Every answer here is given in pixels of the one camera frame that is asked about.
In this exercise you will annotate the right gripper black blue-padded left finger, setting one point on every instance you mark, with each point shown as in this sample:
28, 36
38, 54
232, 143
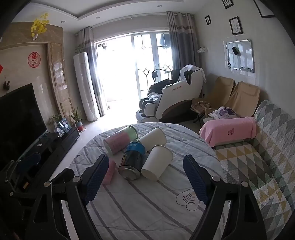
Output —
77, 191

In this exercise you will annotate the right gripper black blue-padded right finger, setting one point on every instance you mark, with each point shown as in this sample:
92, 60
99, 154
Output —
244, 217

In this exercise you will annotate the white paper cup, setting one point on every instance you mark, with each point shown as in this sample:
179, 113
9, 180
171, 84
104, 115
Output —
156, 163
153, 138

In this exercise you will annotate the pink small cup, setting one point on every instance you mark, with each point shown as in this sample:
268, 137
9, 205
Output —
112, 167

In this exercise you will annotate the black tv cabinet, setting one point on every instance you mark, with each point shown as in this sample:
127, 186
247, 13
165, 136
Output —
38, 164

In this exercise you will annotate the blue black metal can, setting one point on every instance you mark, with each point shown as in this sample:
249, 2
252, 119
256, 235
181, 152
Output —
132, 161

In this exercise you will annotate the pink green cylindrical canister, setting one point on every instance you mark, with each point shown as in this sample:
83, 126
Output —
120, 140

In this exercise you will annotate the triangle patterned sofa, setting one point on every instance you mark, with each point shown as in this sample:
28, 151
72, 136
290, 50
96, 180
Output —
266, 162

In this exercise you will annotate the potted plant red pot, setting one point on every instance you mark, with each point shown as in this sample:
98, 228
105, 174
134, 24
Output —
76, 116

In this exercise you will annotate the striped white quilt tablecloth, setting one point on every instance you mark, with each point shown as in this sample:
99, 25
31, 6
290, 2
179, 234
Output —
164, 209

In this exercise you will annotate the black television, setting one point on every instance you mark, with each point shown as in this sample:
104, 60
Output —
21, 122

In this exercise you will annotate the pink towel on armrest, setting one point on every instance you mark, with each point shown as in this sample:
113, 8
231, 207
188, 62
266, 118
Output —
218, 131

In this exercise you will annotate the white standing air conditioner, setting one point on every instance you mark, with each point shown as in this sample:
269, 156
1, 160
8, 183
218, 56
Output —
84, 82

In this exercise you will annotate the purple white pillow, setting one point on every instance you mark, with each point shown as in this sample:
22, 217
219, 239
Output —
223, 113

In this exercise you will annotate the tan covered chair left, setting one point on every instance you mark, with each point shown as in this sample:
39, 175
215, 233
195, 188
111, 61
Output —
216, 98

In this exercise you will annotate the white massage chair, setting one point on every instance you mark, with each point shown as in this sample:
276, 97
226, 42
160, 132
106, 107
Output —
169, 101

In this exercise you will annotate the grey curtain left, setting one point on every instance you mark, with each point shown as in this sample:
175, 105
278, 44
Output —
86, 40

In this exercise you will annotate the grey curtain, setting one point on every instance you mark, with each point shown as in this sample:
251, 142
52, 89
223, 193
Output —
86, 40
183, 35

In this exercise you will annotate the yellow flower decoration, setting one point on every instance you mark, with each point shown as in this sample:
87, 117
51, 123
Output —
39, 26

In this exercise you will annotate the grey curtain right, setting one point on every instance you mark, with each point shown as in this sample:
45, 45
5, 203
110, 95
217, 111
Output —
183, 35

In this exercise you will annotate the red round wall sticker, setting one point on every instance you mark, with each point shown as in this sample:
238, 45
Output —
34, 59

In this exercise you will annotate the whiteboard on wall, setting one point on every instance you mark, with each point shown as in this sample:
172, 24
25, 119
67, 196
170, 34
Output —
239, 55

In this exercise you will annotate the black picture frame middle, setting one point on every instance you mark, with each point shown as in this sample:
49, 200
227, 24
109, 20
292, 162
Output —
236, 26

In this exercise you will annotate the small black picture frame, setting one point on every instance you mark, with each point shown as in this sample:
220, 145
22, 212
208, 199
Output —
208, 20

